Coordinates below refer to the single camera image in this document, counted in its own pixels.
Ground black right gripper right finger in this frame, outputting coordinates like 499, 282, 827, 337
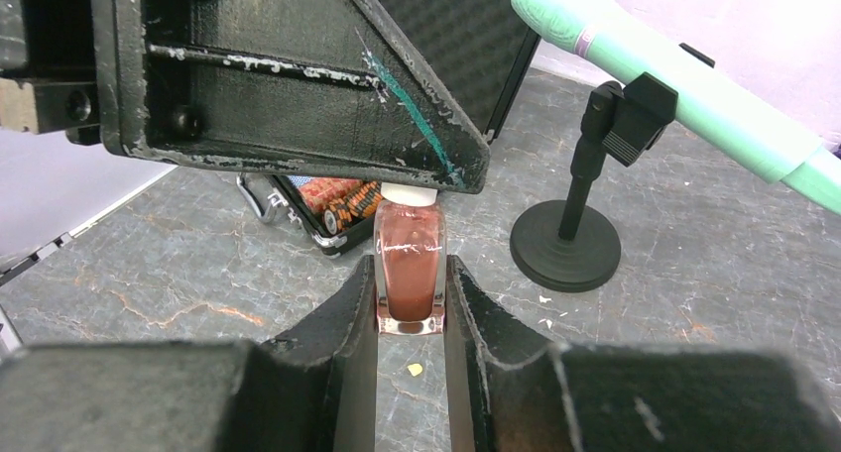
445, 255, 840, 451

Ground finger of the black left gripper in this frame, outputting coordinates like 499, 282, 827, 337
91, 0, 489, 193

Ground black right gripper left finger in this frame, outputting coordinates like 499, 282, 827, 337
1, 256, 376, 451

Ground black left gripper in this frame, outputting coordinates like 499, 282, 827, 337
1, 0, 101, 146

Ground white nail polish cap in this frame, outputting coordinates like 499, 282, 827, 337
381, 182, 438, 207

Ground pink nail polish bottle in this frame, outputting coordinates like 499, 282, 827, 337
374, 200, 446, 336

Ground small yellow crumb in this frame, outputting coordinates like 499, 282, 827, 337
407, 363, 424, 377

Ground black microphone stand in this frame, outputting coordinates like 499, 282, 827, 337
509, 70, 678, 293

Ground black poker chip case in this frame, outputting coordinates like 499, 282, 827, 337
236, 0, 543, 260

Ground mint green microphone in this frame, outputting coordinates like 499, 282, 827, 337
511, 0, 840, 213

